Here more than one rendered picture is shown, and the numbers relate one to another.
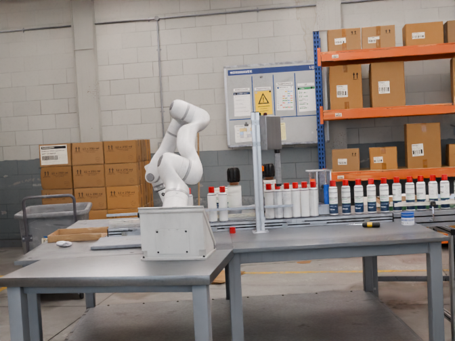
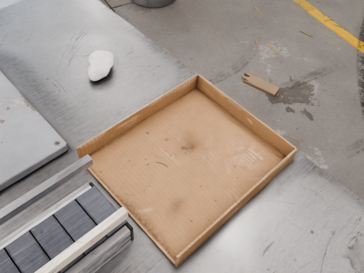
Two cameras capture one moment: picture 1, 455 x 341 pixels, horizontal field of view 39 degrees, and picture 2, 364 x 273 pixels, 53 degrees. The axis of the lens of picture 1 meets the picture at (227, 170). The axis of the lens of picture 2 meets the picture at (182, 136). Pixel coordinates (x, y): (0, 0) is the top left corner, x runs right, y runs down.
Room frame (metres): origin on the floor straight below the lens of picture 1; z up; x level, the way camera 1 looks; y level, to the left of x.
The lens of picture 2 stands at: (3.90, 0.58, 1.39)
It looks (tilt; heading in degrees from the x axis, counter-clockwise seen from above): 52 degrees down; 133
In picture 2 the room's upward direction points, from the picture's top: 6 degrees clockwise
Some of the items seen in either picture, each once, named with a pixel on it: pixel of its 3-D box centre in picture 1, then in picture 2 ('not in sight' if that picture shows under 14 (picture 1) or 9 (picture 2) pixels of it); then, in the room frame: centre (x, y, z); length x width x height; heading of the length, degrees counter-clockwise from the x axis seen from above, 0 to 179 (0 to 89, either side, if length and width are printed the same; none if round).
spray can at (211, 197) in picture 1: (212, 204); not in sight; (3.67, 0.10, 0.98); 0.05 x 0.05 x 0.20
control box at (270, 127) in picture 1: (266, 132); not in sight; (3.59, -0.23, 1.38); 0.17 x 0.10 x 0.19; 146
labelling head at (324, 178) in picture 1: (319, 191); not in sight; (3.78, -0.54, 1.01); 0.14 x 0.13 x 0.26; 91
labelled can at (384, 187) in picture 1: (384, 195); not in sight; (3.69, -0.91, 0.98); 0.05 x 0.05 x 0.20
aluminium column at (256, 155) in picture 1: (257, 172); not in sight; (3.53, -0.17, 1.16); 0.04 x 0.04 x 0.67; 1
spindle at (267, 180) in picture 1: (269, 184); not in sight; (4.28, -0.28, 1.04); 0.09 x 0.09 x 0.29
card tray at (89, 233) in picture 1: (79, 234); (188, 154); (3.65, 0.88, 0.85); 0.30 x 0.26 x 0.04; 91
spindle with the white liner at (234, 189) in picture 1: (234, 191); not in sight; (3.95, -0.04, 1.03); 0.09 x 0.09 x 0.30
